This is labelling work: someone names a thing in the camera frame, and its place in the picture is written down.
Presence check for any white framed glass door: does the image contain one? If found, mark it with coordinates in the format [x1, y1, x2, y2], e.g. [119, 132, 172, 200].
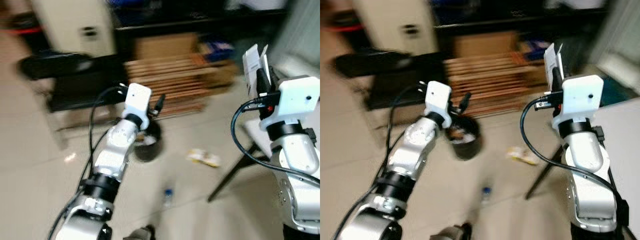
[587, 0, 640, 93]
[272, 0, 321, 78]

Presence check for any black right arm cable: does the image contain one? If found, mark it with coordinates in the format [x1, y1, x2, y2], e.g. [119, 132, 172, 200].
[520, 96, 618, 196]
[231, 97, 321, 188]

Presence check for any blue printed box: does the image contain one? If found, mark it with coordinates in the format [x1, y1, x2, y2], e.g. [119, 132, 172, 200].
[200, 41, 236, 62]
[520, 39, 551, 61]

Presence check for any large brown cardboard box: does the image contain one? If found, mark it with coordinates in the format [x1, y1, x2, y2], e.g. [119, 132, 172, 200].
[452, 31, 518, 58]
[135, 32, 199, 61]

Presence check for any wooden slatted rack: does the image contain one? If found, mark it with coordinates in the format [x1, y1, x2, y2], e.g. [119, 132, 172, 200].
[444, 52, 551, 117]
[124, 54, 238, 118]

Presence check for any grey robot foot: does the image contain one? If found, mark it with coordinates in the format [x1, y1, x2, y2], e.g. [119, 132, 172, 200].
[123, 225, 156, 240]
[430, 222, 473, 240]

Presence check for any white cabinet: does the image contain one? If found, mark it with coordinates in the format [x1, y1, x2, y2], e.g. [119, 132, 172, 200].
[32, 0, 117, 58]
[352, 0, 437, 56]

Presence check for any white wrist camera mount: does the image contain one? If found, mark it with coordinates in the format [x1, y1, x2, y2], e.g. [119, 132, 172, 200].
[424, 81, 452, 126]
[258, 75, 321, 132]
[123, 83, 152, 131]
[551, 75, 605, 126]

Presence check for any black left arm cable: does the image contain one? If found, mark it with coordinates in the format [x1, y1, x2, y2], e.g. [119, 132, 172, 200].
[47, 85, 131, 240]
[332, 82, 431, 240]

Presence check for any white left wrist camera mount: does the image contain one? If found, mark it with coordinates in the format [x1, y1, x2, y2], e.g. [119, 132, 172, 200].
[424, 81, 452, 126]
[123, 83, 152, 131]

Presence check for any black rubbish bin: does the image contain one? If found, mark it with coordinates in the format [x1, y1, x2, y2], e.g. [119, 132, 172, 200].
[134, 119, 163, 163]
[446, 116, 482, 161]

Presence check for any white table with black legs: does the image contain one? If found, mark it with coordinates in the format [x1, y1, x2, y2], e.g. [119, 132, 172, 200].
[525, 97, 640, 240]
[207, 102, 321, 203]

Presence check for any long black table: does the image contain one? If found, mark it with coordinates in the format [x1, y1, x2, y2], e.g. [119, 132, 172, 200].
[115, 10, 286, 51]
[435, 7, 606, 48]

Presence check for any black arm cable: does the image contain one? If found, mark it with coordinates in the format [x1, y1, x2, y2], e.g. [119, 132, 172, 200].
[332, 82, 431, 240]
[47, 85, 131, 240]
[520, 96, 618, 196]
[231, 97, 321, 188]

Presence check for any yellow crumpled wrapper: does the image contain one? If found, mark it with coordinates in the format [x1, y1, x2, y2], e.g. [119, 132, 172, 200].
[506, 146, 540, 166]
[186, 148, 222, 168]

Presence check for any black chair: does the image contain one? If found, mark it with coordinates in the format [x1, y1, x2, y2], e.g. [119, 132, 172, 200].
[17, 50, 126, 113]
[332, 49, 436, 111]

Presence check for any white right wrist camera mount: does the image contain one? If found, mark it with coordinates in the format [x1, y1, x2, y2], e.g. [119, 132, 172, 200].
[551, 75, 605, 126]
[258, 75, 321, 132]

